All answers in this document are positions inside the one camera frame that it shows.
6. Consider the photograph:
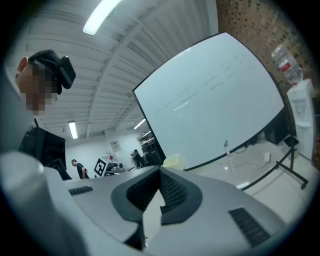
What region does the whiteboard on black wheeled stand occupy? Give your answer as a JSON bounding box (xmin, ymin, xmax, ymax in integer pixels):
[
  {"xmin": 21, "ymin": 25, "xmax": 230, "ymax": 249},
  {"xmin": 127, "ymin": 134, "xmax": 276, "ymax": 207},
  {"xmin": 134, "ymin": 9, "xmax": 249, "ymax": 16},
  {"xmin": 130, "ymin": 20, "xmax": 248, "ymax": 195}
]
[{"xmin": 132, "ymin": 31, "xmax": 310, "ymax": 190}]

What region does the cream box with red button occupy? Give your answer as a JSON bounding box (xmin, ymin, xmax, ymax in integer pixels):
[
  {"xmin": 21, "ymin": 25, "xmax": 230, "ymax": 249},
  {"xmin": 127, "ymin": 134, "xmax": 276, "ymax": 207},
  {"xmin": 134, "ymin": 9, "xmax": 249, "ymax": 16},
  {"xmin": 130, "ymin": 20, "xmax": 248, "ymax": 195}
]
[{"xmin": 163, "ymin": 154, "xmax": 186, "ymax": 171}]

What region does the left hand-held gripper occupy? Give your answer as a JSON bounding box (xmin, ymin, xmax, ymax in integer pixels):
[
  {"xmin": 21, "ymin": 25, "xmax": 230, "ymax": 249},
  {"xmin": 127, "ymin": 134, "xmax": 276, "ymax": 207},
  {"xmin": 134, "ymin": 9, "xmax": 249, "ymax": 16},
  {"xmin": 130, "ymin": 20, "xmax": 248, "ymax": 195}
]
[{"xmin": 94, "ymin": 156, "xmax": 135, "ymax": 178}]

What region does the clear water bottle red label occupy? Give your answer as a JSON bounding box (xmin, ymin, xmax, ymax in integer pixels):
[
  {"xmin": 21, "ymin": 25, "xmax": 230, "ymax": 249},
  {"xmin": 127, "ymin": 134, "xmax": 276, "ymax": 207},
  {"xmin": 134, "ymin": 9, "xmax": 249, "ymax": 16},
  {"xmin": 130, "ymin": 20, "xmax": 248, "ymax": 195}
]
[{"xmin": 271, "ymin": 44, "xmax": 305, "ymax": 86}]

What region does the long ceiling light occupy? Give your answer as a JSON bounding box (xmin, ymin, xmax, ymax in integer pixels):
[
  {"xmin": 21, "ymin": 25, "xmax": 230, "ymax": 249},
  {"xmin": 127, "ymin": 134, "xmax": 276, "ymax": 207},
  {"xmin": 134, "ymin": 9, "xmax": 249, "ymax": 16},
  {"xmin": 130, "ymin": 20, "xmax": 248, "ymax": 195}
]
[
  {"xmin": 133, "ymin": 118, "xmax": 147, "ymax": 130},
  {"xmin": 68, "ymin": 120, "xmax": 79, "ymax": 140},
  {"xmin": 82, "ymin": 0, "xmax": 122, "ymax": 36}
]

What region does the metal storage shelf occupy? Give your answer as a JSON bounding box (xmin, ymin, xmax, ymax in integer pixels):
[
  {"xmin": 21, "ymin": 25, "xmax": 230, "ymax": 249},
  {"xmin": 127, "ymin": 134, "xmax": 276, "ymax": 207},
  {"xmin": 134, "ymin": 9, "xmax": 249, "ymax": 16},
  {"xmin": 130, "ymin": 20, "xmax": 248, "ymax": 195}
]
[{"xmin": 136, "ymin": 131, "xmax": 158, "ymax": 153}]

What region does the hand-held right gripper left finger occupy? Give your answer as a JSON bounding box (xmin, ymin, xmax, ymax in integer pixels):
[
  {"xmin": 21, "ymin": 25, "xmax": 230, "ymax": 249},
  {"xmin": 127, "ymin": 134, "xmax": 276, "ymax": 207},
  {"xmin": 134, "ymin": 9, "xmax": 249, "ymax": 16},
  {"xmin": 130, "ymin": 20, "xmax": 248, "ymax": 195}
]
[{"xmin": 62, "ymin": 165, "xmax": 161, "ymax": 251}]

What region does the black office chair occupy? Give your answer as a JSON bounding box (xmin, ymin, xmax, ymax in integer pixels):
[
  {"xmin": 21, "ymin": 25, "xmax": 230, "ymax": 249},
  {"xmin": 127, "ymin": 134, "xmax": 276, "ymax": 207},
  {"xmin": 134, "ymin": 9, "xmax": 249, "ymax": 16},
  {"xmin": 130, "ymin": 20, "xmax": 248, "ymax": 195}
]
[{"xmin": 145, "ymin": 151, "xmax": 166, "ymax": 166}]

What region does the white wall poster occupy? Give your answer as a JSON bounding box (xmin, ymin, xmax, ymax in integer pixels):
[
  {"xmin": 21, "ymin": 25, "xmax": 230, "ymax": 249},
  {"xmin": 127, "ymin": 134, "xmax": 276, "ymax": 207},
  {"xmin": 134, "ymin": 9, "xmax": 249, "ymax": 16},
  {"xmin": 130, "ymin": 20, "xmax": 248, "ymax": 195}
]
[{"xmin": 109, "ymin": 140, "xmax": 122, "ymax": 153}]

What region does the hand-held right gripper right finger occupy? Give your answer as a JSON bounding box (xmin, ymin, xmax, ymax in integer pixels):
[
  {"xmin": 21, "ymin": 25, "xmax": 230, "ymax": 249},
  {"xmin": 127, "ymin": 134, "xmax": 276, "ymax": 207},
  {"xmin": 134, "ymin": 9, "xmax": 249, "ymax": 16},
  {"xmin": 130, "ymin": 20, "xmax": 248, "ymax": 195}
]
[{"xmin": 147, "ymin": 166, "xmax": 286, "ymax": 251}]

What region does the black head-mounted camera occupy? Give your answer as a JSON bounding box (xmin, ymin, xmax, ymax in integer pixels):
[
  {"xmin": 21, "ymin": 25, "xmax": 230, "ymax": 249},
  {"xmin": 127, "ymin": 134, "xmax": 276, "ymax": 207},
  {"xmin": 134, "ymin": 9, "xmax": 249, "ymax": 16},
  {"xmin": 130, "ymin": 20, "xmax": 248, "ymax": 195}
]
[{"xmin": 56, "ymin": 56, "xmax": 77, "ymax": 90}]

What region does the black cabinet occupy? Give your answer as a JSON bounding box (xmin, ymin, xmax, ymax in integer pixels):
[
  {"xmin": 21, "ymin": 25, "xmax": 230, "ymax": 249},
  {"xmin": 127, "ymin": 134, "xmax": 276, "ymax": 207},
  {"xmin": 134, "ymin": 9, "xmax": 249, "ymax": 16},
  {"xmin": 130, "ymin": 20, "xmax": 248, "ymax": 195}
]
[{"xmin": 263, "ymin": 109, "xmax": 288, "ymax": 146}]

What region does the white water dispenser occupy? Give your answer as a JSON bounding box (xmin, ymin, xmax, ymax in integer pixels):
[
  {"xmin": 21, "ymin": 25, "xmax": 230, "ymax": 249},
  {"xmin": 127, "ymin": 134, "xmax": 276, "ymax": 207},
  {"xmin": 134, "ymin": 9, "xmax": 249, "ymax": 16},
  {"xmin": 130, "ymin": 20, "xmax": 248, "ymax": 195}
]
[{"xmin": 286, "ymin": 79, "xmax": 316, "ymax": 161}]

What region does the person's head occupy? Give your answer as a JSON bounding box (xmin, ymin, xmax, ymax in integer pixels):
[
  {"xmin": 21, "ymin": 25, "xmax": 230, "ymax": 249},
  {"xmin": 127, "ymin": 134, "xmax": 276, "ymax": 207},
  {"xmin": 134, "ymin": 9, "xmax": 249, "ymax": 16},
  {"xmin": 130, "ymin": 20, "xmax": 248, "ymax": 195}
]
[{"xmin": 14, "ymin": 56, "xmax": 63, "ymax": 117}]

